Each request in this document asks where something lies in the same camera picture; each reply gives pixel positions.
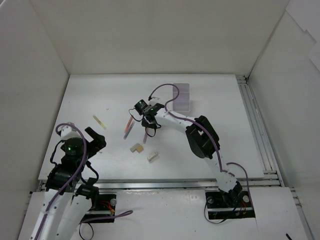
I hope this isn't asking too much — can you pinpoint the pink highlighter pen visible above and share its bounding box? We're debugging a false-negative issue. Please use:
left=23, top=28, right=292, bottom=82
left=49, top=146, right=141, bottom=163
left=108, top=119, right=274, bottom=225
left=142, top=128, right=148, bottom=144

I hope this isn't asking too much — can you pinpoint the orange highlighter pen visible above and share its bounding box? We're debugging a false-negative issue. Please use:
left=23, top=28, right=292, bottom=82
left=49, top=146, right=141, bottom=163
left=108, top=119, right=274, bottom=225
left=124, top=116, right=134, bottom=133

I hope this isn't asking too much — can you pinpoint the yellow highlighter pen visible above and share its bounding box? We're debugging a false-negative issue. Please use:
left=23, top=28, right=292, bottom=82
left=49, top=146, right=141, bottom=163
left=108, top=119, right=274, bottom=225
left=92, top=115, right=107, bottom=130

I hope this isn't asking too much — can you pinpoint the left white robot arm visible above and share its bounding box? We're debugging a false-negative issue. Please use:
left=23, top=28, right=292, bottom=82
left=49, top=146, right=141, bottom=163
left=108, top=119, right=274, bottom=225
left=30, top=123, right=107, bottom=240

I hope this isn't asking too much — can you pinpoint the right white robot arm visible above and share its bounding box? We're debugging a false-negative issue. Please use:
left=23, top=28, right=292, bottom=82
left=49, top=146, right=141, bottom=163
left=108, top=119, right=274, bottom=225
left=134, top=99, right=242, bottom=206

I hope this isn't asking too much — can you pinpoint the purple highlighter pen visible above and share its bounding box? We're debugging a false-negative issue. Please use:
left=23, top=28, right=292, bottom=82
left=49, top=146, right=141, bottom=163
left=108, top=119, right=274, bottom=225
left=123, top=122, right=135, bottom=140

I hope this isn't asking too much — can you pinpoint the white compartment organizer box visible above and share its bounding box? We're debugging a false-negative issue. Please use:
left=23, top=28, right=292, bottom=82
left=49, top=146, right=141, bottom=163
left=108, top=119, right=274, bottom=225
left=172, top=83, right=191, bottom=112

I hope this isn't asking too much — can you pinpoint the tan L-shaped eraser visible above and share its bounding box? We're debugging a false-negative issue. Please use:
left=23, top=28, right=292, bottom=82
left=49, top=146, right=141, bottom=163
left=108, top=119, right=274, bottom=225
left=130, top=143, right=144, bottom=153

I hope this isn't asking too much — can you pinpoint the cream white eraser block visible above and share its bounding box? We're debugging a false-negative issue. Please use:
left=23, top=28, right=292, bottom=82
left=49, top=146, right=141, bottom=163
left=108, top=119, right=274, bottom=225
left=147, top=151, right=159, bottom=163

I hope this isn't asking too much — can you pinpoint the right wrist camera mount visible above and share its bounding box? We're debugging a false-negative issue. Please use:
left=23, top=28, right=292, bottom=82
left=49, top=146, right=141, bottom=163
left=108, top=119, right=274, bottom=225
left=148, top=96, right=163, bottom=107

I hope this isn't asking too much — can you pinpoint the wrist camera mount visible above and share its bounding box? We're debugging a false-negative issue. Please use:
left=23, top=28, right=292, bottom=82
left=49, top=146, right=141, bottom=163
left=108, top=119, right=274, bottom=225
left=148, top=96, right=163, bottom=107
left=60, top=122, right=80, bottom=141

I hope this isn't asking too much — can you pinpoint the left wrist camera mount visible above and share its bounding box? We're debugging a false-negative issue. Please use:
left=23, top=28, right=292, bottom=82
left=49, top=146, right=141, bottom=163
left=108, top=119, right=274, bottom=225
left=60, top=122, right=80, bottom=141

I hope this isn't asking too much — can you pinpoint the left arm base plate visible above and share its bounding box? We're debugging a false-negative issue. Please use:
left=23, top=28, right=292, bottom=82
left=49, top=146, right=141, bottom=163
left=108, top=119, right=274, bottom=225
left=80, top=193, right=117, bottom=224

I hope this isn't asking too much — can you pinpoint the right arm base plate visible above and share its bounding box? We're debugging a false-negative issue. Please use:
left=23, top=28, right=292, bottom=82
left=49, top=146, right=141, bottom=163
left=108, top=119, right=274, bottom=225
left=204, top=191, right=256, bottom=224

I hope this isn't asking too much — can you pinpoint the aluminium frame rail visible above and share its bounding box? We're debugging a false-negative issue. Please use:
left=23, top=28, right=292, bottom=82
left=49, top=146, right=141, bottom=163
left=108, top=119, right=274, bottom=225
left=23, top=74, right=313, bottom=240

